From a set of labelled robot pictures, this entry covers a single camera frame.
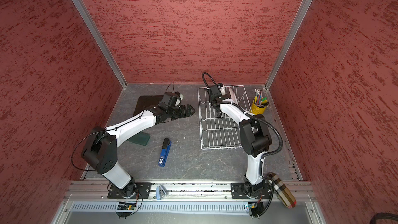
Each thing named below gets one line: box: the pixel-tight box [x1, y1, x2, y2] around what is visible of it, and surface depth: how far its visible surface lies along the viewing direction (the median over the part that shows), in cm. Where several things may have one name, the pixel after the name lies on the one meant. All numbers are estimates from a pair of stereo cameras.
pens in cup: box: [254, 88, 270, 106], surface depth 99 cm
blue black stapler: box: [158, 137, 172, 167], surface depth 87 cm
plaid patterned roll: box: [264, 172, 297, 209], surface depth 73 cm
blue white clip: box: [155, 185, 167, 201], surface depth 74 cm
